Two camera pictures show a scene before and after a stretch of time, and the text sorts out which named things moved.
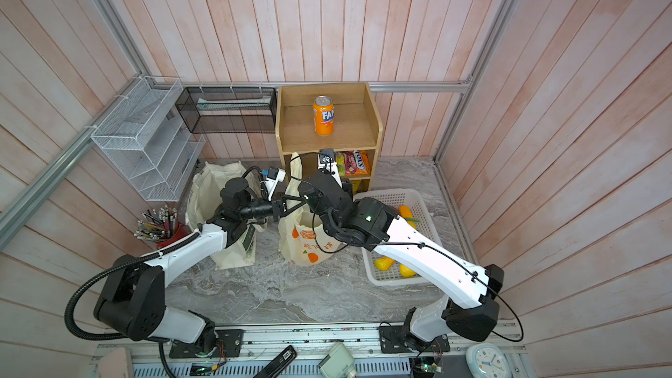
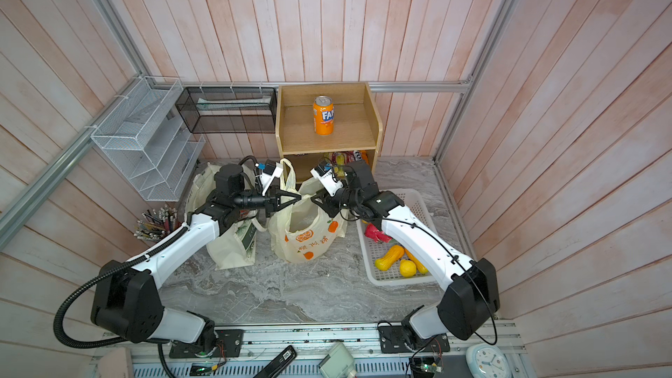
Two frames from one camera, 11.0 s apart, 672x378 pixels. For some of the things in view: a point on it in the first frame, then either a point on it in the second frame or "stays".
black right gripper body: x=348 y=190 → x=345 y=199
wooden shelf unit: x=343 y=116 stays
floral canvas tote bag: x=205 y=195 stays
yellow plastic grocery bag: x=304 y=237 stays
